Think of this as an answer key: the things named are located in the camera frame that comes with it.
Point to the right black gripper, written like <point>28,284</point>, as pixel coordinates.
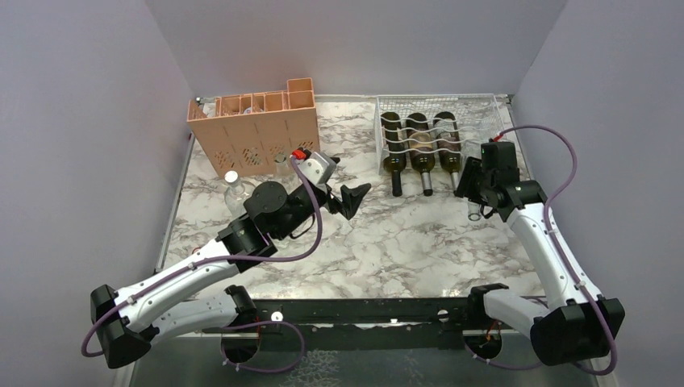
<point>473,168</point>

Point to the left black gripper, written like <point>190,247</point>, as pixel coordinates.
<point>351,200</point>

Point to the green Primitivo wine bottle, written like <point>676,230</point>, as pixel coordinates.
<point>448,142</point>

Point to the green wine bottle silver neck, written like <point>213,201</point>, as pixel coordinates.
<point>419,142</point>

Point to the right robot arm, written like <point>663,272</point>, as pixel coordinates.
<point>578,322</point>

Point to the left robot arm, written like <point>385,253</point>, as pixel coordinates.
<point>277,227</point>

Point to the clear bottle silver cap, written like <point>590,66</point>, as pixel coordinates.
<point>236,193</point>

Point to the peach plastic crate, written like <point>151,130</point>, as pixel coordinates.
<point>247,131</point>

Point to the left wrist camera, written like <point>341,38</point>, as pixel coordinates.
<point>316,167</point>

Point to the white wire wine rack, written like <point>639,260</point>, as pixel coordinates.
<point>474,117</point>

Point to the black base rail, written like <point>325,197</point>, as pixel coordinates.
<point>366,324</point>

